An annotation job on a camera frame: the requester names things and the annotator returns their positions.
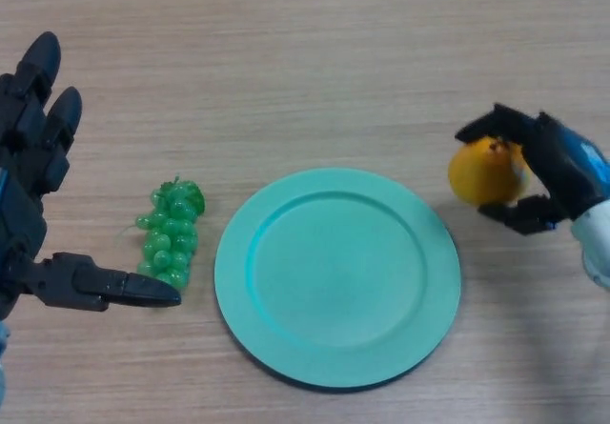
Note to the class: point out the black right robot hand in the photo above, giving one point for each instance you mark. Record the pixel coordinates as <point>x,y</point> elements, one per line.
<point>567,167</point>

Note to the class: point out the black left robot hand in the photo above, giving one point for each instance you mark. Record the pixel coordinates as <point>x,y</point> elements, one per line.
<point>19,195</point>

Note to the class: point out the yellow pear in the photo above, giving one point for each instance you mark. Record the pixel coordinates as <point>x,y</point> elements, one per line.
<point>483,176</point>

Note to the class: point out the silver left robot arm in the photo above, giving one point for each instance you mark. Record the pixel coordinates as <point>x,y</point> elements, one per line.
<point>3,357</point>

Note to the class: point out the green round plate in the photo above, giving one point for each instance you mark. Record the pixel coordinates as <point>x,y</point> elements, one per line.
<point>338,281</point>

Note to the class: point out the green grape bunch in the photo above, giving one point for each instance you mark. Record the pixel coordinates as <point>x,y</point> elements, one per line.
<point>171,238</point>

